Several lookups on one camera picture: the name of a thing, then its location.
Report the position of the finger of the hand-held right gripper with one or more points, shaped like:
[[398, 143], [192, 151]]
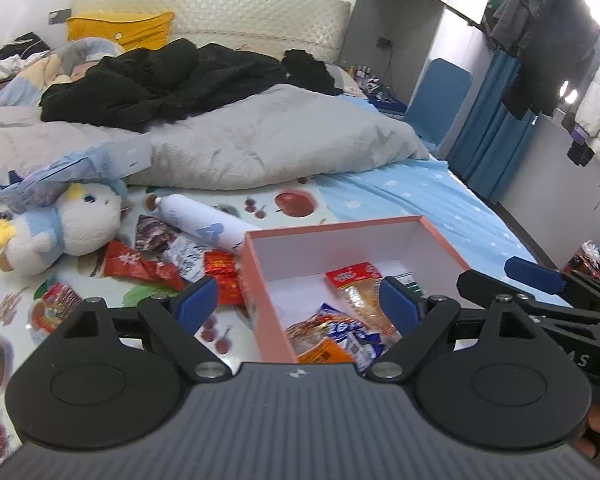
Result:
[[535, 275], [530, 300]]

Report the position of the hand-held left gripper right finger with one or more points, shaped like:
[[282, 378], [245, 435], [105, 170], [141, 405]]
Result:
[[400, 305]]

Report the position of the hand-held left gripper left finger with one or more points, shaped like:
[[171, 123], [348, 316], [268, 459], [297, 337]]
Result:
[[197, 302]]

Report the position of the green-label snack packet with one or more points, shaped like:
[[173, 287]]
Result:
[[409, 282]]

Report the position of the shiny red foil packet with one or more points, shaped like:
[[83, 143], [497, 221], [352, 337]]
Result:
[[225, 275]]

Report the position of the silver white snack packet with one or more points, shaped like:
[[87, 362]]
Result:
[[187, 257]]

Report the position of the red-label clear snack packet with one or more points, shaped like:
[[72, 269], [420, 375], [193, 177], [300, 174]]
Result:
[[352, 275]]

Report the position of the blue white snack packet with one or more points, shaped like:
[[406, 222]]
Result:
[[350, 332]]

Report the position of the long red snack packet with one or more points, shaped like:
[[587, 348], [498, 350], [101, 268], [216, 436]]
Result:
[[135, 265]]

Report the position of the orange snack packet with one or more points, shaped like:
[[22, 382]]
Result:
[[325, 352]]

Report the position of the pink cardboard box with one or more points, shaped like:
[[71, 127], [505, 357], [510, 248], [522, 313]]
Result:
[[330, 250]]

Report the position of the round red snack packet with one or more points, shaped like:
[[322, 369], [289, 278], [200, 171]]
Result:
[[55, 307]]

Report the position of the red suitcase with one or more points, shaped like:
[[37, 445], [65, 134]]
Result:
[[580, 270]]

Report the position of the white plastic bag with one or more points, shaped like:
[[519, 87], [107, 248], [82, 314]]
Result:
[[591, 252]]

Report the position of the white spray bottle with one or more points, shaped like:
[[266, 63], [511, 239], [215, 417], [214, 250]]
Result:
[[200, 222]]

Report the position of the blue star bed sheet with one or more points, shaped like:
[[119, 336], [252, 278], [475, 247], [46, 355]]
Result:
[[405, 195]]

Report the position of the small black hanging garment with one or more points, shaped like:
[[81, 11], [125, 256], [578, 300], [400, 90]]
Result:
[[580, 152]]

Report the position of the white plush toy blue hat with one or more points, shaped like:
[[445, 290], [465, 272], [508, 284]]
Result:
[[80, 220]]

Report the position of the blue curtain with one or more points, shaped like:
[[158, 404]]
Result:
[[490, 130]]

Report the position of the grey duvet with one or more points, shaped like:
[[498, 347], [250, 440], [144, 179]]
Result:
[[260, 140]]

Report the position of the light blue plastic bag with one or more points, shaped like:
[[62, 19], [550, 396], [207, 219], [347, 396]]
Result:
[[80, 170]]

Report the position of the fruit print bed sheet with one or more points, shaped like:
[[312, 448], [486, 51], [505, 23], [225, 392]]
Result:
[[10, 320]]

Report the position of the blue chair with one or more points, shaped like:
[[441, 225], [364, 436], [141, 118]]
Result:
[[437, 100]]

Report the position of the dark blue cloth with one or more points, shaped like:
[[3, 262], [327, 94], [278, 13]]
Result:
[[385, 100]]

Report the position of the large black garment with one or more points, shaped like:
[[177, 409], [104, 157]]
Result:
[[145, 85]]

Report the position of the hanging black jacket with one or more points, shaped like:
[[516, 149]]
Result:
[[555, 45]]

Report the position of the row of small bottles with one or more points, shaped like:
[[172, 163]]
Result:
[[364, 74]]

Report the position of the hanging grey jacket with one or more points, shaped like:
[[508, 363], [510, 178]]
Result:
[[515, 10]]

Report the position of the yellow pillow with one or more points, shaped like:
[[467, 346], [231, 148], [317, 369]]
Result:
[[120, 30]]

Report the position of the pastel patterned blanket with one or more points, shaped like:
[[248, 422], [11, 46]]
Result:
[[25, 77]]

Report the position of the cream quilted headboard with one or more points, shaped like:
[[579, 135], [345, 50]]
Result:
[[230, 10]]

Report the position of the grey wardrobe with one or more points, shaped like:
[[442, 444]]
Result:
[[395, 5]]

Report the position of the pile of clothes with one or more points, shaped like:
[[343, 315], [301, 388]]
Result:
[[15, 57]]

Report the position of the wall socket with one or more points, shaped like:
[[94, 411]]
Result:
[[384, 43]]

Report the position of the grey wall switch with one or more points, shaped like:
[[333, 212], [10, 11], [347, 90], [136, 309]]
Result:
[[59, 17]]

